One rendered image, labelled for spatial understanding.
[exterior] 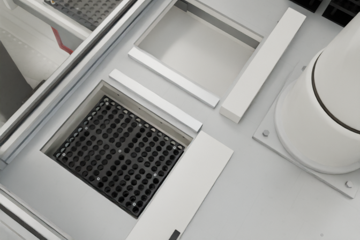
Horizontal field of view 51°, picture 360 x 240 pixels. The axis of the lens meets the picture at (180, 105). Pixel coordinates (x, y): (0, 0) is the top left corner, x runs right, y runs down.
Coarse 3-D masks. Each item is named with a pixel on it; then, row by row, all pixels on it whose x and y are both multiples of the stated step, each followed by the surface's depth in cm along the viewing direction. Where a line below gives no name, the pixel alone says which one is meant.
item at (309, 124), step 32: (352, 32) 54; (320, 64) 63; (352, 64) 54; (288, 96) 77; (320, 96) 63; (352, 96) 57; (288, 128) 76; (320, 128) 66; (352, 128) 62; (288, 160) 78; (320, 160) 74; (352, 160) 72; (352, 192) 75
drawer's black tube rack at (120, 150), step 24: (96, 120) 85; (120, 120) 85; (72, 144) 82; (96, 144) 82; (120, 144) 86; (144, 144) 83; (168, 144) 83; (72, 168) 80; (96, 168) 80; (120, 168) 80; (144, 168) 81; (168, 168) 81; (120, 192) 78; (144, 192) 79
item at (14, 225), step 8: (0, 208) 54; (0, 216) 45; (8, 216) 51; (0, 224) 39; (8, 224) 43; (16, 224) 49; (0, 232) 34; (8, 232) 37; (16, 232) 42; (24, 232) 47; (32, 232) 54
